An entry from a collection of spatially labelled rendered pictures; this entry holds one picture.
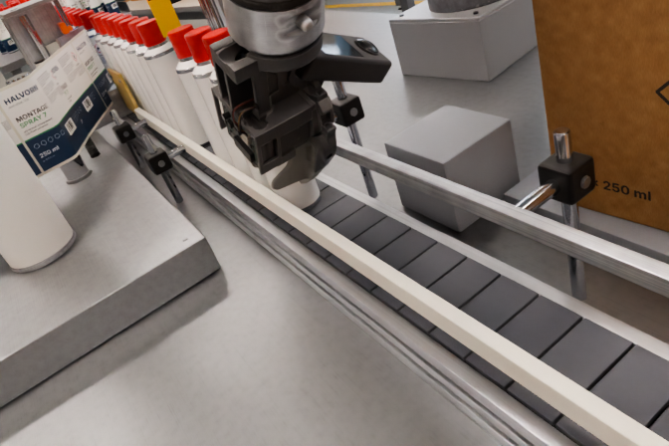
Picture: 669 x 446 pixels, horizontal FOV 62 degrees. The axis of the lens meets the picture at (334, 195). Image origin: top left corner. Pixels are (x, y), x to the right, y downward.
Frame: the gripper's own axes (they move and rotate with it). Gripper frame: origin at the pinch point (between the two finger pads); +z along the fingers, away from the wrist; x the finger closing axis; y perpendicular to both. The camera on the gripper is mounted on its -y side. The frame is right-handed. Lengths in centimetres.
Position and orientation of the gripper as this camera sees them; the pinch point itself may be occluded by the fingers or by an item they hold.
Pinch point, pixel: (306, 169)
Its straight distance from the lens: 61.0
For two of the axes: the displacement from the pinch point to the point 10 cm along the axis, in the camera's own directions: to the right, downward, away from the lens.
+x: 6.1, 6.6, -4.4
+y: -7.9, 5.0, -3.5
